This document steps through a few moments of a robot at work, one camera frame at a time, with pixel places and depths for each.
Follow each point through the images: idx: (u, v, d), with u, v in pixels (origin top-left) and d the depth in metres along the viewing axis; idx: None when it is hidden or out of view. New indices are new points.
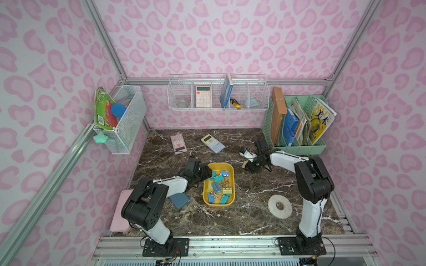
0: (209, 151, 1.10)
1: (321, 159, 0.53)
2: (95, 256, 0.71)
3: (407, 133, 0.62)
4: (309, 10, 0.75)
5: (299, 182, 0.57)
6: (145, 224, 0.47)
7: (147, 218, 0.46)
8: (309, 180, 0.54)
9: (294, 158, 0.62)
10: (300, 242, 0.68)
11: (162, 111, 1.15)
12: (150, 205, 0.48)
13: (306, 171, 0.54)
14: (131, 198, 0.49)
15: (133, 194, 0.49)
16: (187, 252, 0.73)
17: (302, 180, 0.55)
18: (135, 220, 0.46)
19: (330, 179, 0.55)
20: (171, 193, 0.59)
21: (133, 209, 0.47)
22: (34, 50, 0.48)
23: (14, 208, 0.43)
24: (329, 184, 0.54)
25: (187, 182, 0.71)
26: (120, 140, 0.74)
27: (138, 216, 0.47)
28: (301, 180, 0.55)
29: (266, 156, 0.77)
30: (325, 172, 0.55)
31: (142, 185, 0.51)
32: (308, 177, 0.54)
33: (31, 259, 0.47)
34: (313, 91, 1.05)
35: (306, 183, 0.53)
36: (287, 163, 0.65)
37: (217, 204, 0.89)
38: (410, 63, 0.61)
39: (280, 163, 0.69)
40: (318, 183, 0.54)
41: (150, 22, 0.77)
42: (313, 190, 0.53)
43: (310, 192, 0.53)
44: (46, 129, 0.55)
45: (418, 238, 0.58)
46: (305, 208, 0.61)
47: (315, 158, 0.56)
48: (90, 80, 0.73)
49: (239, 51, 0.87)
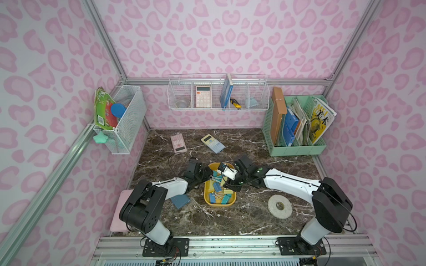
0: (209, 151, 1.10)
1: (334, 182, 0.48)
2: (95, 256, 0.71)
3: (407, 133, 0.62)
4: (309, 10, 0.75)
5: (321, 214, 0.47)
6: (142, 228, 0.46)
7: (146, 220, 0.45)
8: (335, 214, 0.45)
9: (302, 186, 0.51)
10: (304, 247, 0.67)
11: (162, 111, 1.15)
12: (148, 209, 0.47)
13: (329, 203, 0.45)
14: (130, 201, 0.49)
15: (132, 197, 0.49)
16: (187, 252, 0.73)
17: (328, 215, 0.45)
18: (132, 223, 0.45)
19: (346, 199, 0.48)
20: (170, 195, 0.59)
21: (131, 211, 0.47)
22: (34, 50, 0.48)
23: (14, 208, 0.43)
24: (348, 204, 0.48)
25: (187, 183, 0.70)
26: (120, 140, 0.74)
27: (136, 219, 0.46)
28: (323, 213, 0.46)
29: (257, 180, 0.63)
30: (341, 195, 0.47)
31: (140, 188, 0.50)
32: (333, 210, 0.45)
33: (31, 259, 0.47)
34: (313, 91, 1.05)
35: (332, 217, 0.44)
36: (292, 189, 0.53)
37: (219, 204, 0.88)
38: (410, 63, 0.61)
39: (281, 187, 0.57)
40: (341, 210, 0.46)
41: (150, 22, 0.77)
42: (341, 223, 0.45)
43: (339, 224, 0.44)
44: (46, 129, 0.55)
45: (418, 238, 0.58)
46: (314, 225, 0.56)
47: (328, 182, 0.48)
48: (90, 80, 0.73)
49: (239, 51, 0.87)
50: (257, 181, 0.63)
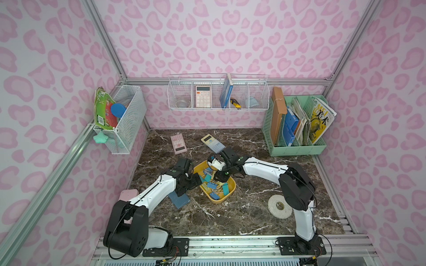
0: (209, 151, 1.10)
1: (300, 165, 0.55)
2: (95, 256, 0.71)
3: (407, 133, 0.62)
4: (309, 10, 0.75)
5: (287, 195, 0.54)
6: (131, 250, 0.42)
7: (133, 243, 0.42)
8: (298, 193, 0.52)
9: (273, 169, 0.58)
10: (303, 246, 0.67)
11: (162, 111, 1.15)
12: (132, 231, 0.42)
13: (293, 184, 0.52)
14: (109, 229, 0.43)
15: (111, 224, 0.43)
16: (187, 252, 0.73)
17: (292, 194, 0.51)
18: (120, 248, 0.42)
19: (312, 182, 0.55)
20: (156, 200, 0.53)
21: (115, 238, 0.43)
22: (34, 50, 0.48)
23: (14, 208, 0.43)
24: (312, 186, 0.54)
25: (176, 178, 0.63)
26: (119, 140, 0.74)
27: (124, 243, 0.42)
28: (289, 193, 0.52)
29: (238, 168, 0.70)
30: (307, 177, 0.54)
31: (117, 214, 0.44)
32: (296, 190, 0.52)
33: (31, 259, 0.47)
34: (313, 91, 1.05)
35: (295, 196, 0.51)
36: (264, 172, 0.60)
37: (224, 196, 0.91)
38: (410, 63, 0.61)
39: (255, 171, 0.64)
40: (304, 190, 0.53)
41: (150, 22, 0.77)
42: (304, 201, 0.52)
43: (302, 202, 0.51)
44: (46, 129, 0.55)
45: (418, 238, 0.58)
46: (297, 214, 0.60)
47: (294, 165, 0.55)
48: (90, 80, 0.73)
49: (239, 51, 0.87)
50: (238, 168, 0.70)
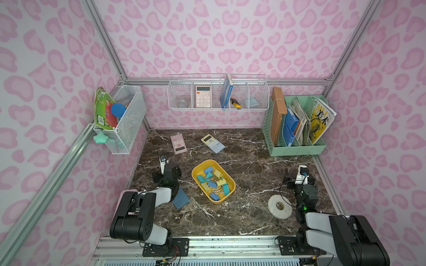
0: (209, 151, 1.10)
1: (365, 221, 0.47)
2: (95, 256, 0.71)
3: (407, 133, 0.62)
4: (309, 10, 0.75)
5: (336, 239, 0.47)
6: (139, 235, 0.44)
7: (142, 225, 0.44)
8: (348, 239, 0.44)
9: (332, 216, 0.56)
10: (300, 238, 0.68)
11: (162, 110, 1.15)
12: (141, 215, 0.46)
13: (345, 227, 0.46)
14: (118, 214, 0.46)
15: (121, 210, 0.47)
16: (187, 252, 0.73)
17: (341, 236, 0.45)
18: (127, 234, 0.44)
19: (381, 246, 0.42)
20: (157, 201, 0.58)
21: (123, 223, 0.45)
22: (34, 50, 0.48)
23: (14, 207, 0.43)
24: (383, 256, 0.41)
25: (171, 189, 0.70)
26: (120, 140, 0.74)
27: (132, 228, 0.44)
28: (337, 236, 0.46)
29: (301, 217, 0.68)
30: (372, 236, 0.44)
31: (127, 200, 0.48)
32: (346, 234, 0.44)
33: (31, 259, 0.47)
34: (313, 91, 1.05)
35: (343, 239, 0.44)
36: (322, 224, 0.57)
37: (224, 197, 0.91)
38: (410, 63, 0.61)
39: (315, 223, 0.61)
40: (363, 245, 0.43)
41: (150, 22, 0.77)
42: (354, 250, 0.42)
43: (348, 247, 0.42)
44: (46, 129, 0.55)
45: (418, 238, 0.58)
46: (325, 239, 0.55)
47: (360, 219, 0.47)
48: (90, 80, 0.73)
49: (239, 51, 0.87)
50: (300, 219, 0.68)
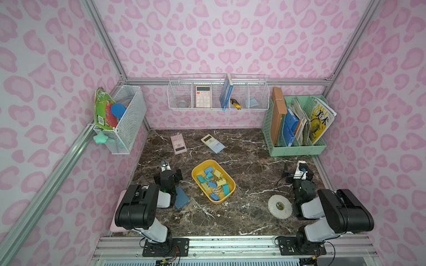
0: (209, 151, 1.10)
1: (350, 193, 0.52)
2: (95, 256, 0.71)
3: (407, 133, 0.62)
4: (309, 10, 0.75)
5: (326, 209, 0.51)
6: (144, 220, 0.46)
7: (147, 210, 0.47)
8: (335, 204, 0.49)
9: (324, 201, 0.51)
10: (300, 238, 0.68)
11: (162, 111, 1.15)
12: (146, 202, 0.49)
13: (332, 197, 0.51)
14: (124, 201, 0.49)
15: (126, 198, 0.50)
16: (187, 252, 0.73)
17: (329, 204, 0.49)
18: (132, 220, 0.46)
19: (364, 209, 0.47)
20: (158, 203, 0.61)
21: (129, 208, 0.47)
22: (34, 50, 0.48)
23: (14, 207, 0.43)
24: (368, 220, 0.45)
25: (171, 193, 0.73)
26: (120, 141, 0.75)
27: (137, 213, 0.46)
28: (326, 206, 0.50)
29: (298, 211, 0.71)
30: (356, 201, 0.49)
31: (132, 190, 0.52)
32: (333, 201, 0.49)
33: (31, 259, 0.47)
34: (313, 91, 1.05)
35: (331, 205, 0.48)
36: (316, 209, 0.60)
37: (224, 197, 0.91)
38: (410, 63, 0.61)
39: (311, 213, 0.64)
40: (350, 209, 0.47)
41: (150, 22, 0.77)
42: (341, 213, 0.46)
43: (335, 209, 0.47)
44: (46, 129, 0.55)
45: (418, 238, 0.58)
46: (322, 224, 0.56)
47: (345, 190, 0.53)
48: (90, 80, 0.73)
49: (239, 51, 0.87)
50: (298, 213, 0.71)
